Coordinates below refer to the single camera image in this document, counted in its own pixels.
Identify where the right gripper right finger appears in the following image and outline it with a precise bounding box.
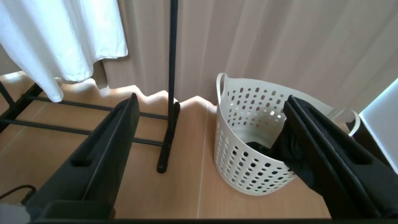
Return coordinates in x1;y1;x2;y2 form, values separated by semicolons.
282;95;398;219

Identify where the white printed t-shirt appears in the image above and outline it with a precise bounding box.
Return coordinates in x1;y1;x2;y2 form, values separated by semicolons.
0;0;129;103

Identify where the black clothes rack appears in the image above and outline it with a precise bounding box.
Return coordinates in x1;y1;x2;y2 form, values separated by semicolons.
0;0;181;174

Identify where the black cable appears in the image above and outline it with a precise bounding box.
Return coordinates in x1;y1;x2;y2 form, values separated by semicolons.
0;184;37;202

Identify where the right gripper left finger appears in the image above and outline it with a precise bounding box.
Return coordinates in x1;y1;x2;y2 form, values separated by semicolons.
25;92;141;220

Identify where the white laundry basket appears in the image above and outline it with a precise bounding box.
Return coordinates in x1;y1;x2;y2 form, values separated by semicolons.
213;72;361;197

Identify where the black garment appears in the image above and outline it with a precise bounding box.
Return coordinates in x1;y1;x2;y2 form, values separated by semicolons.
245;119;315;190

